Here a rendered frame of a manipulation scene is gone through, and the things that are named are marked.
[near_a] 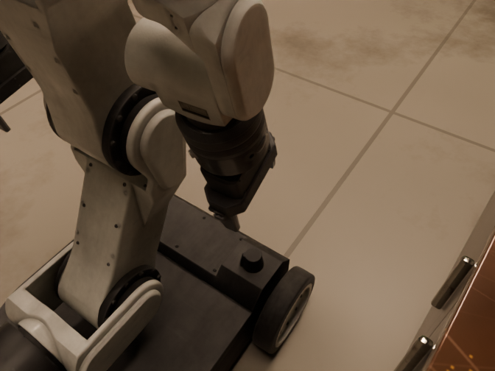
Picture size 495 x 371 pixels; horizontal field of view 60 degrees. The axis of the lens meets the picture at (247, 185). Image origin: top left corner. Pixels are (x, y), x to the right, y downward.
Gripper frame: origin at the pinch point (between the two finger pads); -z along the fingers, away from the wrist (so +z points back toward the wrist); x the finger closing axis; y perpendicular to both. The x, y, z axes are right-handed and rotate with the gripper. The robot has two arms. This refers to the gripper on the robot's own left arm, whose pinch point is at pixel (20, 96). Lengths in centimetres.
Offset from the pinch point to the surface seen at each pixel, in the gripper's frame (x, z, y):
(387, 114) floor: 94, -73, -40
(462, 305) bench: 1, 0, -73
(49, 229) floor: -8, -56, 24
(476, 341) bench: -2, 1, -75
